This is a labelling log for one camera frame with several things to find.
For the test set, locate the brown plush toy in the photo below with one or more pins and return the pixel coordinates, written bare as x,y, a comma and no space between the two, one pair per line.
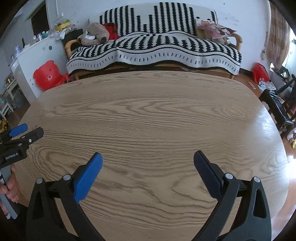
97,30

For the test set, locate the white cabinet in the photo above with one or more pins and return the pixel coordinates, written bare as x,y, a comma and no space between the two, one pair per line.
34,53

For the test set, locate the wooden sofa frame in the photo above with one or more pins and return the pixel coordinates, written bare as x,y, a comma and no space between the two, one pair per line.
67,46

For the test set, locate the red bear-shaped stool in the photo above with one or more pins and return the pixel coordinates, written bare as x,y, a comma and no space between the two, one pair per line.
47,74

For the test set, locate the white shelf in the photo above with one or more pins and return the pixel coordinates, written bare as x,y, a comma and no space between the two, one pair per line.
11,90

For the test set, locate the scattered papers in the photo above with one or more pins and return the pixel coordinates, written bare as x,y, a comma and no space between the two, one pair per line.
266,85

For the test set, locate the floral pillow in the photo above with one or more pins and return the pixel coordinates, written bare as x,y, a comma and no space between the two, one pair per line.
217,30

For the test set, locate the beige curtain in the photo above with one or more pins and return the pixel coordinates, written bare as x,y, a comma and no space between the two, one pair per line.
278,34

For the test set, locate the yellow toy truck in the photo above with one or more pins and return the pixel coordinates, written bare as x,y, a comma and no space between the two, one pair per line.
4,126

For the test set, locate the red bag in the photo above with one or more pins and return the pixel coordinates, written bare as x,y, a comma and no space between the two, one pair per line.
260,71

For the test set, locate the person's left hand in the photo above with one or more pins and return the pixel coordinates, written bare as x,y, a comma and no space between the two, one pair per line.
13,187

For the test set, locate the red cushion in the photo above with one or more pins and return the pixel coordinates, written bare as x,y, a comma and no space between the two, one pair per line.
112,30

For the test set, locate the white crumpled paper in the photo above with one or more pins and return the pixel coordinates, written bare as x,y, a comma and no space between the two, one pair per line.
63,34

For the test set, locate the row of small figurines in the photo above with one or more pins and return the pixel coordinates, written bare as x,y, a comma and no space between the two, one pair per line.
34,38

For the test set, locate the black box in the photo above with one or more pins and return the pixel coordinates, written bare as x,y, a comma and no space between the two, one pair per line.
74,33

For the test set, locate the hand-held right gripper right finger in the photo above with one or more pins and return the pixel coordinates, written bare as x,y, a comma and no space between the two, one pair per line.
208,176

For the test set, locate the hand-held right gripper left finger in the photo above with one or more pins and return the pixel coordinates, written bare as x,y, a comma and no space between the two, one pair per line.
86,180

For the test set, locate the small yellow object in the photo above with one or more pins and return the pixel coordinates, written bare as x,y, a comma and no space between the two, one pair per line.
293,143

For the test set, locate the yellow toy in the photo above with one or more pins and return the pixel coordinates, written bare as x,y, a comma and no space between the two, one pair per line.
62,26

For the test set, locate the black chair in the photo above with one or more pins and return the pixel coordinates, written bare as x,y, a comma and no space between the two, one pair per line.
275,104

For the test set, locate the black white striped sofa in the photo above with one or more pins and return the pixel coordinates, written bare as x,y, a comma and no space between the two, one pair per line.
161,46

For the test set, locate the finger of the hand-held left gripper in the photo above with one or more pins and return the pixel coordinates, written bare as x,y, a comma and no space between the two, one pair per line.
18,129
32,136

